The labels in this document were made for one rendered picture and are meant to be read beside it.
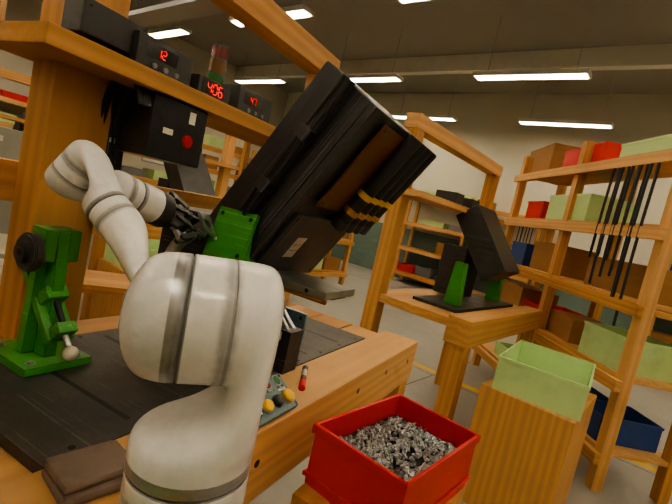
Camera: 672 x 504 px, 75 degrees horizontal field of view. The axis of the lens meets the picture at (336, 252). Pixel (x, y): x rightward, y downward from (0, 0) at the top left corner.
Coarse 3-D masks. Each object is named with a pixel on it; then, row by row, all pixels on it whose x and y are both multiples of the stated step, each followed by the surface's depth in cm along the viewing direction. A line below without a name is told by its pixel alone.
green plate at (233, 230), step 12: (228, 216) 104; (240, 216) 103; (252, 216) 102; (216, 228) 105; (228, 228) 103; (240, 228) 102; (252, 228) 101; (216, 240) 104; (228, 240) 102; (240, 240) 101; (204, 252) 104; (216, 252) 103; (228, 252) 102; (240, 252) 100
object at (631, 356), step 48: (624, 144) 314; (576, 192) 354; (624, 192) 287; (528, 288) 421; (576, 288) 316; (624, 288) 270; (576, 336) 330; (624, 336) 311; (624, 384) 260; (624, 432) 275
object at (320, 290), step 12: (288, 276) 113; (300, 276) 117; (312, 276) 121; (288, 288) 107; (300, 288) 105; (312, 288) 104; (324, 288) 107; (336, 288) 111; (348, 288) 115; (312, 300) 104; (324, 300) 102
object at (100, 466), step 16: (96, 448) 61; (112, 448) 62; (48, 464) 56; (64, 464) 56; (80, 464) 57; (96, 464) 58; (112, 464) 58; (48, 480) 56; (64, 480) 54; (80, 480) 54; (96, 480) 56; (112, 480) 58; (64, 496) 53; (80, 496) 54; (96, 496) 55
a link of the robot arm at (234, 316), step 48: (192, 288) 28; (240, 288) 29; (192, 336) 27; (240, 336) 28; (192, 384) 30; (240, 384) 30; (144, 432) 31; (192, 432) 30; (240, 432) 29; (144, 480) 29; (192, 480) 29; (240, 480) 32
